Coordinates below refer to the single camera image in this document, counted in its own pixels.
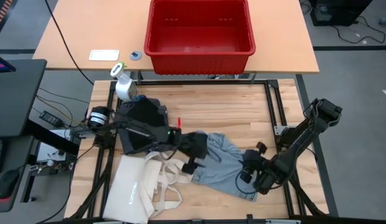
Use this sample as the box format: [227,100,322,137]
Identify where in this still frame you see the red plastic laundry bin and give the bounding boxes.
[143,0,257,75]

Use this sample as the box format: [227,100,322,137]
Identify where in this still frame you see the black computer tower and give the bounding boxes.
[309,0,374,27]

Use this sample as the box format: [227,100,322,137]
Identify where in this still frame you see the black garment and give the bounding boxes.
[118,96,169,155]

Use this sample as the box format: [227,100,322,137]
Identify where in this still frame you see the black floor cable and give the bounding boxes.
[331,15,386,44]

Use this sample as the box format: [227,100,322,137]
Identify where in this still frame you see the white rectangular pad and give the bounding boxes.
[88,49,121,62]

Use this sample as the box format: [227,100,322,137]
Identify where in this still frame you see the light wooden desk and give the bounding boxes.
[32,0,321,75]

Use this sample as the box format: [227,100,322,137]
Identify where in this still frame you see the black power brick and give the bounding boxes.
[39,110,62,128]

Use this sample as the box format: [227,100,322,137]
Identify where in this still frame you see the light grey small cloth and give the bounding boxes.
[191,132,259,202]

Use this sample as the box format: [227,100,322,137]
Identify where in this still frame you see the long black cable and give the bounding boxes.
[44,0,95,85]

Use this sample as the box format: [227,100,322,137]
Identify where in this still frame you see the black aluminium table frame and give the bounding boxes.
[68,79,329,224]

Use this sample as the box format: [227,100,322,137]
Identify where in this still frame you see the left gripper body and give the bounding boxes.
[178,131,210,160]

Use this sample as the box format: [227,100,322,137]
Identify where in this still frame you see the black panel with orange stripes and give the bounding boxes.
[0,0,15,34]

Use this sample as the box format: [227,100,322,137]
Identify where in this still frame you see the cream canvas tote bag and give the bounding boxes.
[102,151,194,223]

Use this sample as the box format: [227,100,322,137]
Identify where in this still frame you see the black computer mouse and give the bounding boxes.
[0,169,21,200]

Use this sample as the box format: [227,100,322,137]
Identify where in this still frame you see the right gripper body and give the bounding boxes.
[253,154,291,194]

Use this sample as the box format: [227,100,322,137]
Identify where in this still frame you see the white spray bottle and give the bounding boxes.
[110,61,139,102]

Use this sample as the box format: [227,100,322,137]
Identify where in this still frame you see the computer screen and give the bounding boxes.
[0,52,17,74]

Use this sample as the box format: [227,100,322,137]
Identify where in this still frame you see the white electronics box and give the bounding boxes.
[35,129,77,164]

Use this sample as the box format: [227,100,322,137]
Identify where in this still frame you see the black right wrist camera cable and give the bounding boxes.
[235,167,259,196]

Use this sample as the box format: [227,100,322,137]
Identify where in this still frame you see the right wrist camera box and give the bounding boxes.
[256,141,269,155]

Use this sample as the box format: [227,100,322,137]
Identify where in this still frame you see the black side desk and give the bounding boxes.
[0,58,47,139]

